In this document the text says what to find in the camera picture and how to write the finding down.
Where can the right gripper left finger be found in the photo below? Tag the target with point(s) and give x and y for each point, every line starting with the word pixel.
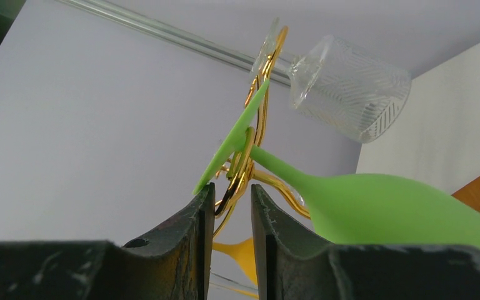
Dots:
pixel 171 261

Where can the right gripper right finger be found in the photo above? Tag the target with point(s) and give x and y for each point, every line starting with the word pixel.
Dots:
pixel 292 262

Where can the orange plastic goblet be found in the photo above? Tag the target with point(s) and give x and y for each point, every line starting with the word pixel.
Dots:
pixel 243 254

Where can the green plastic goblet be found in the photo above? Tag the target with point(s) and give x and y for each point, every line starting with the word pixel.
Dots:
pixel 375 209

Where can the gold wire wine glass rack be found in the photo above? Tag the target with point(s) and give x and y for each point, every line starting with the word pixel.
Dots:
pixel 248 131

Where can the clear short wine glass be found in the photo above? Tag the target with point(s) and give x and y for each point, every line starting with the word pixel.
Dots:
pixel 345 86

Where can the clear stemmed wine glass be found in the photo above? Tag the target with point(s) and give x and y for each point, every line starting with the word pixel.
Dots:
pixel 222 282

